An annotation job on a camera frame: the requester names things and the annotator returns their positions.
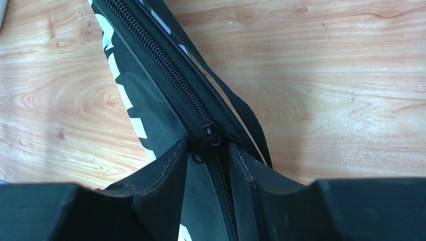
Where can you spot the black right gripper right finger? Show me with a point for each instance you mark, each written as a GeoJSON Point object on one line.
{"type": "Point", "coordinates": [269, 206]}

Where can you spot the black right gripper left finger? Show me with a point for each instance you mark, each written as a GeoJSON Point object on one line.
{"type": "Point", "coordinates": [143, 206]}

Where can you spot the black Crossway racket bag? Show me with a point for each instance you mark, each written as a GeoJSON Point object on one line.
{"type": "Point", "coordinates": [171, 94]}

